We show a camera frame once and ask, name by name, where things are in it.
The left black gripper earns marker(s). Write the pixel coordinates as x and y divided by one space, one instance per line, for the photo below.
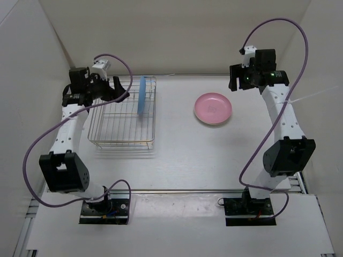
111 93

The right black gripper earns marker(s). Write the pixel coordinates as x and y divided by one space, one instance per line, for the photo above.
237 71

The pink plate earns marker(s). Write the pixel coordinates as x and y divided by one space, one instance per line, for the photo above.
213 107

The cream plate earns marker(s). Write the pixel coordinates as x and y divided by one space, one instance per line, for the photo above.
211 124

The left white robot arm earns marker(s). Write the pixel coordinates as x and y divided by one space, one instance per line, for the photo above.
62 168

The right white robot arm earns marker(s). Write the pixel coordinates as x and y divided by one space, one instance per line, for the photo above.
266 61

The blue plate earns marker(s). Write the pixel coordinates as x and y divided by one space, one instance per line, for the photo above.
141 95

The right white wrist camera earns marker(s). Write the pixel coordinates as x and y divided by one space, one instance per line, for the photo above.
247 52

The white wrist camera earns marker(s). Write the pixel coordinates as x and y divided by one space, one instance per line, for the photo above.
100 67
247 52

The metal wire dish rack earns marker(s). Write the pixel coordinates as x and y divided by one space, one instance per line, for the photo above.
118 124

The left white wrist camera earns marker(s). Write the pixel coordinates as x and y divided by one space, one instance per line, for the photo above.
100 67

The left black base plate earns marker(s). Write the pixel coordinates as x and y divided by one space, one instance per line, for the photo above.
115 210

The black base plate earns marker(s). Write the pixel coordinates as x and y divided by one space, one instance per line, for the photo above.
240 212
115 210

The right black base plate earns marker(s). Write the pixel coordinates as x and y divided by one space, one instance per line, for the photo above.
240 212

